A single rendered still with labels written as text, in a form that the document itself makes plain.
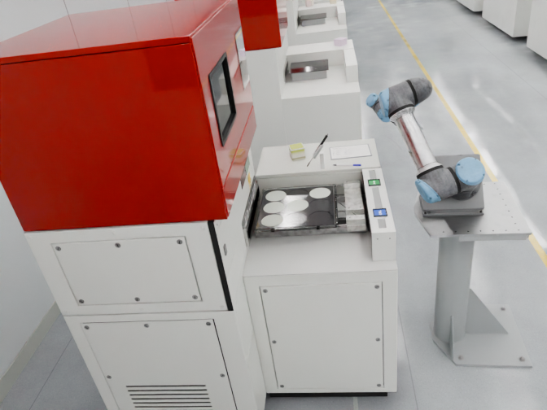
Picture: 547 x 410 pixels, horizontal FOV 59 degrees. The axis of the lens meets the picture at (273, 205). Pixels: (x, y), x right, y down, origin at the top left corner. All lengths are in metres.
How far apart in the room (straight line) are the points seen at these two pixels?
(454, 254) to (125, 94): 1.64
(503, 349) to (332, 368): 0.95
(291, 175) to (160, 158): 1.01
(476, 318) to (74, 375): 2.23
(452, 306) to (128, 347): 1.57
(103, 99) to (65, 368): 1.97
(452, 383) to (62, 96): 2.14
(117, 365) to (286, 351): 0.74
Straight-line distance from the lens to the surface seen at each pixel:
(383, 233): 1.92
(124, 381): 2.30
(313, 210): 2.19
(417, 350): 2.78
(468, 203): 2.29
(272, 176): 2.42
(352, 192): 2.35
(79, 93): 1.55
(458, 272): 2.49
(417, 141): 2.11
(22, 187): 1.80
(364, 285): 2.00
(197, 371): 2.14
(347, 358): 2.30
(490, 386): 2.69
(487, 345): 2.84
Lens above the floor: 2.05
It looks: 31 degrees down
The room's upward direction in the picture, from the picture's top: 8 degrees counter-clockwise
